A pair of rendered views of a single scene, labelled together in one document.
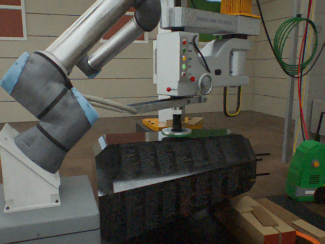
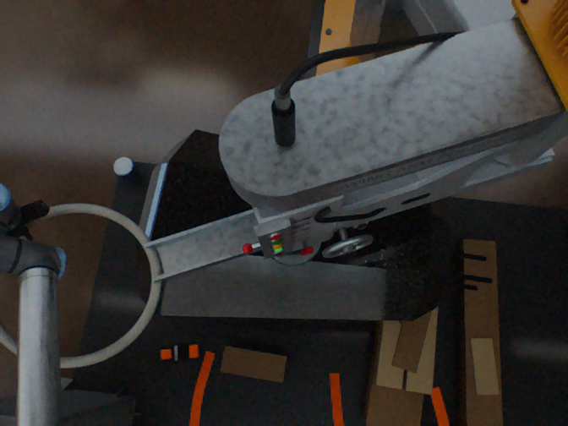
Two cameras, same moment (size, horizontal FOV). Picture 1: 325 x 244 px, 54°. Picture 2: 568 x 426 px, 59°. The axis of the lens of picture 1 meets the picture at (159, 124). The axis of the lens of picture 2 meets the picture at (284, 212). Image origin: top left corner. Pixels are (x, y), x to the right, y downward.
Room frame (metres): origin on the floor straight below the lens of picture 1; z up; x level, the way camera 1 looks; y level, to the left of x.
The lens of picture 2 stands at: (1.91, -0.31, 2.57)
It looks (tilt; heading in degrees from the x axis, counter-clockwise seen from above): 75 degrees down; 31
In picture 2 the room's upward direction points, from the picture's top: 6 degrees counter-clockwise
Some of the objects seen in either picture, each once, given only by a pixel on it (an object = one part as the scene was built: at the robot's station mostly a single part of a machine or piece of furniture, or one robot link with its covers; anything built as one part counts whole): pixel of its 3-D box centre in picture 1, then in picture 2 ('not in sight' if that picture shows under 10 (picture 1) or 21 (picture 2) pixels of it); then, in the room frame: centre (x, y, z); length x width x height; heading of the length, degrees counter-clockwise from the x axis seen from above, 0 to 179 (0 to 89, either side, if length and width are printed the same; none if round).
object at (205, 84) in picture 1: (201, 84); (343, 234); (2.25, -0.30, 1.20); 0.15 x 0.10 x 0.15; 132
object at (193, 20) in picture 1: (210, 26); (445, 105); (2.49, -0.39, 1.62); 0.96 x 0.25 x 0.17; 132
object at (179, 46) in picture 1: (182, 58); (275, 239); (2.13, -0.15, 1.37); 0.08 x 0.03 x 0.28; 132
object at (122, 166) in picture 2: not in sight; (127, 170); (2.37, 0.91, 0.08); 0.10 x 0.10 x 0.13
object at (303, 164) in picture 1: (309, 155); not in sight; (3.10, -1.50, 0.43); 0.35 x 0.35 x 0.87; 2
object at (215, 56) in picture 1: (214, 68); (429, 160); (2.51, -0.43, 1.30); 0.74 x 0.23 x 0.49; 132
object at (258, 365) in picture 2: not in sight; (254, 363); (1.76, -0.14, 0.07); 0.30 x 0.12 x 0.12; 105
